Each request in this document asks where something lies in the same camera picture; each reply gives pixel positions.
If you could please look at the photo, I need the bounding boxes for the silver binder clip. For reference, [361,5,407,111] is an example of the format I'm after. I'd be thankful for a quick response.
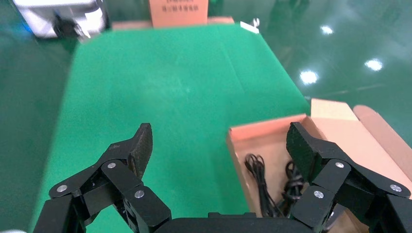
[240,18,261,35]

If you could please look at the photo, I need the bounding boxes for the open brown cardboard box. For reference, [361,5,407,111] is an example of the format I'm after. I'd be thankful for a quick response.
[226,98,412,233]

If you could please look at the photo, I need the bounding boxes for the black wired computer mouse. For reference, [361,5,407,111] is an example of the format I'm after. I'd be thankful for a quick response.
[244,153,277,218]

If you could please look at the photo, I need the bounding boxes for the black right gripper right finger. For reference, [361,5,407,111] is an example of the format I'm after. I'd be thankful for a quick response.
[286,121,412,233]

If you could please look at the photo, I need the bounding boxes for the black power cord with plug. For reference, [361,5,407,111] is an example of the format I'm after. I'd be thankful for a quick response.
[280,161,307,211]

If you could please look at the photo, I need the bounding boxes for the green table cloth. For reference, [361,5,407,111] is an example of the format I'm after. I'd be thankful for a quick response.
[29,24,311,233]

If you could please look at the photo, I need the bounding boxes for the printed brown cardboard carton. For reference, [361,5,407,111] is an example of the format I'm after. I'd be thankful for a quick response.
[148,0,209,29]

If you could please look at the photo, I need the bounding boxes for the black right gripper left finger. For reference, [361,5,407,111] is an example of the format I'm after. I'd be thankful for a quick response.
[33,122,172,233]

